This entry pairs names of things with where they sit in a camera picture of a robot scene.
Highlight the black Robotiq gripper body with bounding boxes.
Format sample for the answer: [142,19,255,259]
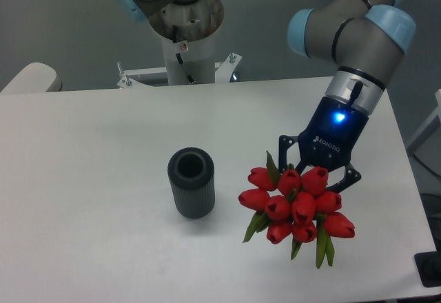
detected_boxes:
[297,96,369,172]

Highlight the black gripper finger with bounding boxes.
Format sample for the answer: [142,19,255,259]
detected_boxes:
[327,163,362,193]
[278,135,303,174]

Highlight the red tulip bouquet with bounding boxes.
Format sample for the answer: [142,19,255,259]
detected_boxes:
[238,153,356,269]

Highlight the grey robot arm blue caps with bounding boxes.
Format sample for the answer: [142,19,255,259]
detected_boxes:
[117,0,416,193]

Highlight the dark grey ribbed vase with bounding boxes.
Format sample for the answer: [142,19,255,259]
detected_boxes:
[167,147,215,219]

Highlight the black box at table edge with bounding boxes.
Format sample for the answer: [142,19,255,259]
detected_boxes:
[414,251,440,288]

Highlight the beige chair backrest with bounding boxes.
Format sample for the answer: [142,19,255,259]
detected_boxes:
[1,62,63,95]

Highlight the white metal base frame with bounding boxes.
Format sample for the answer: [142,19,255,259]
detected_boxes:
[116,52,243,89]

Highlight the white furniture frame right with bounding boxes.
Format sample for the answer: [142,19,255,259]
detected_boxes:
[406,90,440,154]

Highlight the black cable on pedestal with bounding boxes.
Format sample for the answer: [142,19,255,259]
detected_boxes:
[174,52,196,85]

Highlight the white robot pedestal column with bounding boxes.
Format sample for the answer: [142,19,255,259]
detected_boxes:
[161,36,215,86]

